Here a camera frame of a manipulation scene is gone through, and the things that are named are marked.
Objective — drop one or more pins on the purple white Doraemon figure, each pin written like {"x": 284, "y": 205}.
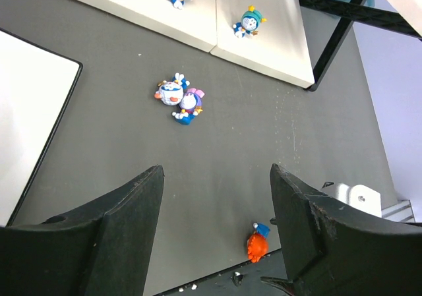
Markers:
{"x": 190, "y": 106}

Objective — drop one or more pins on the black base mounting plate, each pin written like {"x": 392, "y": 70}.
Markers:
{"x": 242, "y": 279}

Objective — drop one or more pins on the white sheep Doraemon figure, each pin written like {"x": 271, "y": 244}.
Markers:
{"x": 170, "y": 92}

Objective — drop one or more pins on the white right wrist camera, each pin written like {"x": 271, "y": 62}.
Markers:
{"x": 359, "y": 197}

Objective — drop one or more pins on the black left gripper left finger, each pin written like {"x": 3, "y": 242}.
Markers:
{"x": 100, "y": 248}

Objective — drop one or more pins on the white square plate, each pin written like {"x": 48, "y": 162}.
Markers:
{"x": 36, "y": 87}

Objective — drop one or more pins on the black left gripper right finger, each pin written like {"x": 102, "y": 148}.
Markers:
{"x": 330, "y": 248}

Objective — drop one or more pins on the teal-hooded Doraemon figure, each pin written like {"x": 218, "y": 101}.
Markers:
{"x": 249, "y": 24}

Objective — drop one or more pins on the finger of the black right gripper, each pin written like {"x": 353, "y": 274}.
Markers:
{"x": 282, "y": 284}

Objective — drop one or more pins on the three-tier beige black shelf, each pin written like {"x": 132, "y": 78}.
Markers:
{"x": 280, "y": 48}

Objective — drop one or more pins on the orange crab Doraemon figure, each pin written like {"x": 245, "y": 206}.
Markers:
{"x": 257, "y": 244}

